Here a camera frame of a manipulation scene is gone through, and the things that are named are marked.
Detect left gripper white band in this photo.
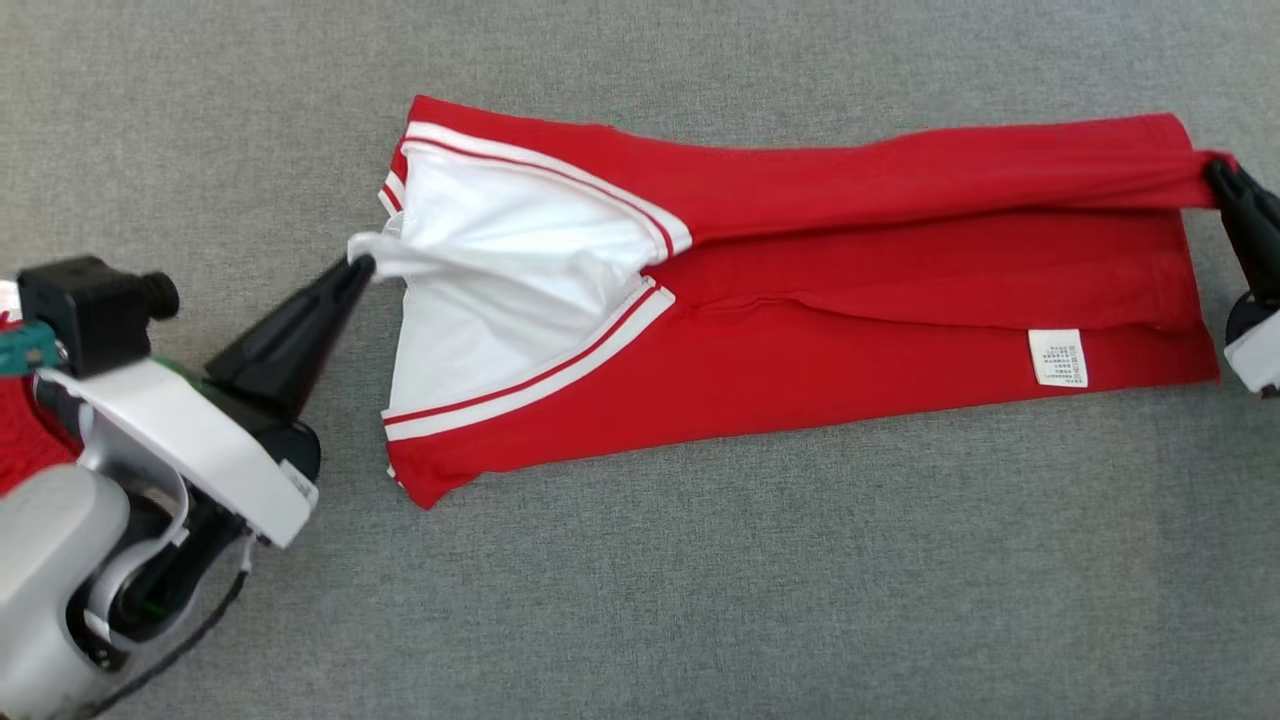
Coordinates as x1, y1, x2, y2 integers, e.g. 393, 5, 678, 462
38, 255, 377, 549

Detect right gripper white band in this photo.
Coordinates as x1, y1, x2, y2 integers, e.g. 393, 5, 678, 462
1205, 158, 1280, 396

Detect red white basketball shorts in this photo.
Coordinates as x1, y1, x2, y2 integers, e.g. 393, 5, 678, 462
0, 308, 83, 498

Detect red white basketball jersey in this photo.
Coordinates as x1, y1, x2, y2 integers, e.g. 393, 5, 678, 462
348, 95, 1236, 511

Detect teal plug left camera cable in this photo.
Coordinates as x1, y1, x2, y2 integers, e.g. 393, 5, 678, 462
0, 320, 59, 378

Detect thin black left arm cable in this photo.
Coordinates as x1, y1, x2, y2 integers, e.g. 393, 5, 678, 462
75, 555, 252, 720

